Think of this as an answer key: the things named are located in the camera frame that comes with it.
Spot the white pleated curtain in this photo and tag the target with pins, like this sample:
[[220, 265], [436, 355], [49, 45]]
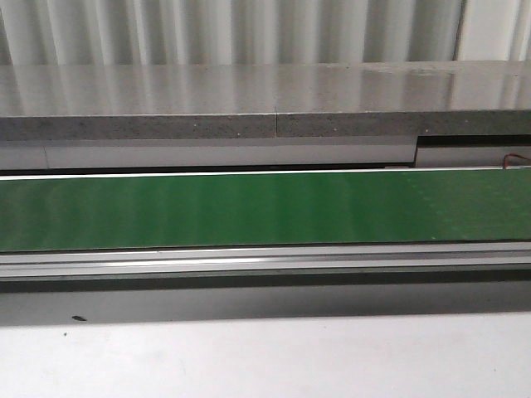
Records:
[[261, 32]]

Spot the silver conveyor front rail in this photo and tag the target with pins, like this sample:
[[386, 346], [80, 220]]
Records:
[[483, 255]]

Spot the green conveyor belt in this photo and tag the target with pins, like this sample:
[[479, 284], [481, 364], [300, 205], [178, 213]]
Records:
[[289, 208]]

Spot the grey cabinet panel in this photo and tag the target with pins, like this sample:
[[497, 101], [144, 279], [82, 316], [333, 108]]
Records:
[[349, 152]]

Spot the grey stone countertop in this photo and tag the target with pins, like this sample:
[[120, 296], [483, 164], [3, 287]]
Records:
[[126, 102]]

